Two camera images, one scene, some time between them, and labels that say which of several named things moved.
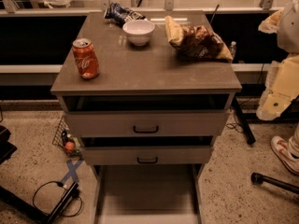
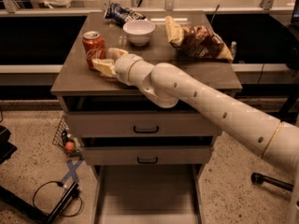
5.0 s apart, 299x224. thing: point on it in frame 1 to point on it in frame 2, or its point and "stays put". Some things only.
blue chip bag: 121,14 stays put
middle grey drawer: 149,155 stays put
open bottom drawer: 149,194 stays put
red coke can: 86,58 to 94,47
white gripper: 290,28 to 123,66
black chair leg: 258,179 stays put
